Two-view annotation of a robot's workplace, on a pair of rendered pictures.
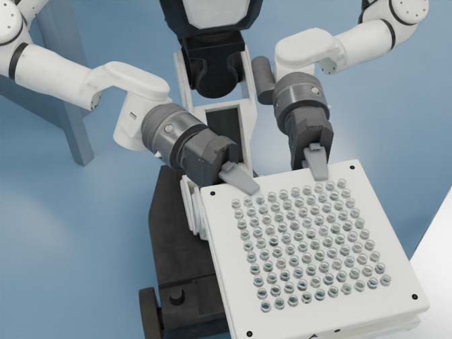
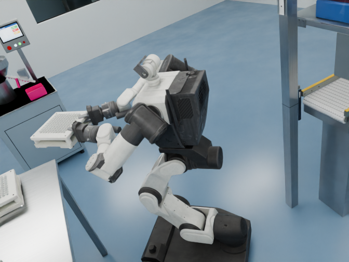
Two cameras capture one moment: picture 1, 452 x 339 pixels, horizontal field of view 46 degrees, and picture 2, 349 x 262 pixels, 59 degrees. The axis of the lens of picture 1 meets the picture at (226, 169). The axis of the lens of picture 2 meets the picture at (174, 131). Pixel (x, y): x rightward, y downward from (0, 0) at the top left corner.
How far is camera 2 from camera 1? 2.01 m
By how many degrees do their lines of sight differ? 83
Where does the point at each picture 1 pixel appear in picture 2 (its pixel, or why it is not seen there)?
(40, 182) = (280, 184)
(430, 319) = (43, 173)
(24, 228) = (253, 177)
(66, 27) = (340, 162)
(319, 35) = (103, 133)
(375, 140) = not seen: outside the picture
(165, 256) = not seen: hidden behind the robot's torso
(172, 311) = not seen: hidden behind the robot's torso
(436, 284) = (47, 179)
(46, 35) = (284, 133)
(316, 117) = (76, 123)
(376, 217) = (51, 135)
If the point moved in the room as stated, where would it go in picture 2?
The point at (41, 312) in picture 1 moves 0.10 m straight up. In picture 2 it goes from (209, 180) to (206, 171)
